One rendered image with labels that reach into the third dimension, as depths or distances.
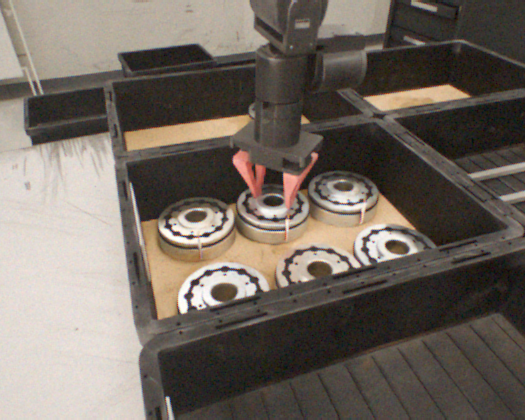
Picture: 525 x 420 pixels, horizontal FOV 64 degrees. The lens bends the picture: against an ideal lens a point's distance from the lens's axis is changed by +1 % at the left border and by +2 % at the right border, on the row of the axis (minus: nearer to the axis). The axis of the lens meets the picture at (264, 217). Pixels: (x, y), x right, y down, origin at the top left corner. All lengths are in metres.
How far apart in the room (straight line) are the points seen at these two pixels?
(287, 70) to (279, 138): 0.08
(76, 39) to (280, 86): 3.13
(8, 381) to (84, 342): 0.10
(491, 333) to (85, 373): 0.50
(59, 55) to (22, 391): 3.09
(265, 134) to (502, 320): 0.34
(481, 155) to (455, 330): 0.42
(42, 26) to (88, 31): 0.29
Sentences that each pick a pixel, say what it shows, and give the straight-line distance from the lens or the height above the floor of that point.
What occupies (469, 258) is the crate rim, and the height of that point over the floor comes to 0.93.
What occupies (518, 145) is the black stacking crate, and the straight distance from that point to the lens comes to 0.93.
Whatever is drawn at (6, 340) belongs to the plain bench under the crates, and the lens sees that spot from 0.73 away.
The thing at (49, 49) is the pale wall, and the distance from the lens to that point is 3.57.
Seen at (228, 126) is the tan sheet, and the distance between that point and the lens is 0.88.
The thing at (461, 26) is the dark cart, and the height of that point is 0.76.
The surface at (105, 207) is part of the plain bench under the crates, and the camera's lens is 0.91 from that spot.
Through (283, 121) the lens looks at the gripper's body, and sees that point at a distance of 0.50.
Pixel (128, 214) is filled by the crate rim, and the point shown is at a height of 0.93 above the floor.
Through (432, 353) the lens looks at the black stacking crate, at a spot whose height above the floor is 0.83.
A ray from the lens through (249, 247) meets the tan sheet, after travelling 0.57.
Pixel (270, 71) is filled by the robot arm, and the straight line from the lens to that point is 0.48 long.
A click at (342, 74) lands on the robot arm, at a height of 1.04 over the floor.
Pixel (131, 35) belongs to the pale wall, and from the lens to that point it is 3.59.
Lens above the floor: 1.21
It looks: 38 degrees down
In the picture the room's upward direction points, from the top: straight up
